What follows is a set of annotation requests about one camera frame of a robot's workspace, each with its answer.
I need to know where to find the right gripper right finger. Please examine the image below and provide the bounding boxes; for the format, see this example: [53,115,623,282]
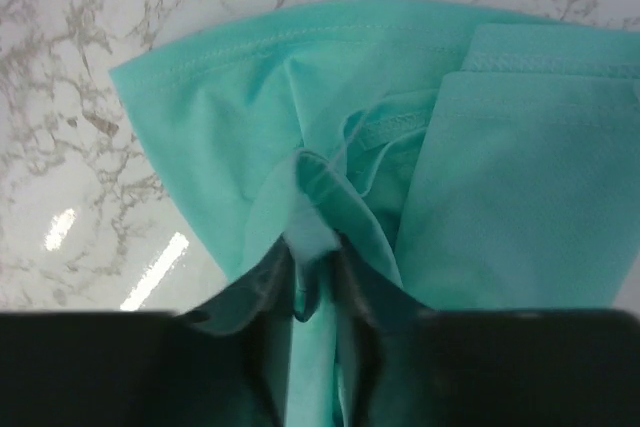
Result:
[332,245,639,426]

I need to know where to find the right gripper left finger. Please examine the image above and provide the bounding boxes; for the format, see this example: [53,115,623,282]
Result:
[1,242,294,426]

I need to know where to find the teal t shirt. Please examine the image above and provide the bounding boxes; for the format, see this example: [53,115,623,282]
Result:
[111,0,639,426]

